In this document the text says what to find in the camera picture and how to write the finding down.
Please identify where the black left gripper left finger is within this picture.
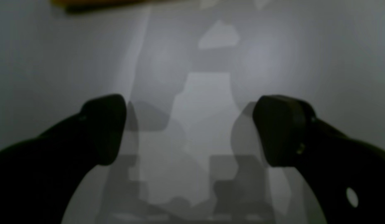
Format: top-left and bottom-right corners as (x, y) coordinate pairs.
(0, 94), (127, 224)

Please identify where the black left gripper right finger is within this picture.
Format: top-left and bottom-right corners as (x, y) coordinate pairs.
(252, 95), (385, 224)

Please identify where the yellow T-shirt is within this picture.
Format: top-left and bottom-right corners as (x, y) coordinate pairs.
(49, 0), (170, 14)

